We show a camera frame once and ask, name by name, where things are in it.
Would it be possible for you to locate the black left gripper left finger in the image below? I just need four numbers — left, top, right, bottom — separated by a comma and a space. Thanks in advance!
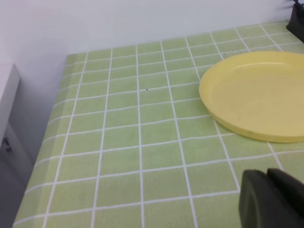
238, 170, 304, 228

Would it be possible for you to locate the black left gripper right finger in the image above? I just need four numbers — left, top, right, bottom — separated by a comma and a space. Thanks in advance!
267, 168, 304, 222

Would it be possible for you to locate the yellow round plate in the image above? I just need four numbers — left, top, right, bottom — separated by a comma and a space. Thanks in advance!
199, 51, 304, 143

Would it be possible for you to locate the white cabinet beside table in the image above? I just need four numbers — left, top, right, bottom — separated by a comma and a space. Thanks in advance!
0, 63, 33, 217

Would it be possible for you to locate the black wire dish rack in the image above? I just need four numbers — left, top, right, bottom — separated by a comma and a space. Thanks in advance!
286, 0, 304, 42

